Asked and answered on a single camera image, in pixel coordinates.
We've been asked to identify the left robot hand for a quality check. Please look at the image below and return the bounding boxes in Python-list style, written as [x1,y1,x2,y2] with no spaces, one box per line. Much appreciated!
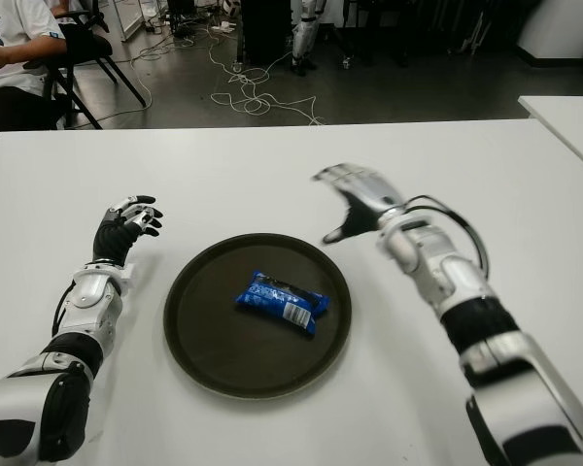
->
[91,194,164,267]

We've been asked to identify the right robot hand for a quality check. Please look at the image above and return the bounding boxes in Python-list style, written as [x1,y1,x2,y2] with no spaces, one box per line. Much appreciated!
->
[311,162,409,246]

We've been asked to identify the blue Oreo cookie packet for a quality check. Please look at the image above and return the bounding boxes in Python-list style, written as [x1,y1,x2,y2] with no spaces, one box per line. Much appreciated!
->
[235,270,330,336]

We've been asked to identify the black stand with casters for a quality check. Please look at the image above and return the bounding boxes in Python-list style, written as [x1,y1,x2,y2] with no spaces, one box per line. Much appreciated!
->
[320,21,359,69]

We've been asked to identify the round dark brown tray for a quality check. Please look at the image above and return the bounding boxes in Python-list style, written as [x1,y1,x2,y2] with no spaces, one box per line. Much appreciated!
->
[163,232,354,400]

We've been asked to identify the white humanoid robot legs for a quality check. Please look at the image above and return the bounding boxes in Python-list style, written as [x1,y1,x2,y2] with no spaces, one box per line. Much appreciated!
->
[291,0,329,77]

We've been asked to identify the black cabinet on casters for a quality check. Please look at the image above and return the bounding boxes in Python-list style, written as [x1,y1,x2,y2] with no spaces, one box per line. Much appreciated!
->
[241,0,295,67]

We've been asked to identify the black folding chair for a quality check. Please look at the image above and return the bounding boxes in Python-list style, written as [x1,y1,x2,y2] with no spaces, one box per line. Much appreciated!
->
[23,9,147,130]

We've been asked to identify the white side table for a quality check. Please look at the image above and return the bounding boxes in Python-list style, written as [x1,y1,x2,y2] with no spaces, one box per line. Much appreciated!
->
[517,95,583,179]

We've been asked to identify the seated person in white shirt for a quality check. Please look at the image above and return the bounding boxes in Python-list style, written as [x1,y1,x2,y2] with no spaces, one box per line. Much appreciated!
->
[0,0,70,147]

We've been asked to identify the white rounded pillar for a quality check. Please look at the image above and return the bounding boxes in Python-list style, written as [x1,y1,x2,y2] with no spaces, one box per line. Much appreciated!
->
[514,0,583,69]

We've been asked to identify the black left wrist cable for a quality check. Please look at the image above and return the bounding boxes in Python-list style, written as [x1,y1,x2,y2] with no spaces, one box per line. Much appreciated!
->
[51,283,77,339]

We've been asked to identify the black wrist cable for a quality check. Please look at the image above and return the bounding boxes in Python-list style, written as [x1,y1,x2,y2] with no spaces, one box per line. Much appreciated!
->
[51,283,77,339]
[400,194,492,281]

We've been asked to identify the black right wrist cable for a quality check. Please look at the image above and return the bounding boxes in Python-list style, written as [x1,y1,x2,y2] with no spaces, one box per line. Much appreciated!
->
[400,194,492,281]

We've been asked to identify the white floor cable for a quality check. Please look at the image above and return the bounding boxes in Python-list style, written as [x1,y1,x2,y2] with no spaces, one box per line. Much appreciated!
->
[125,23,327,127]

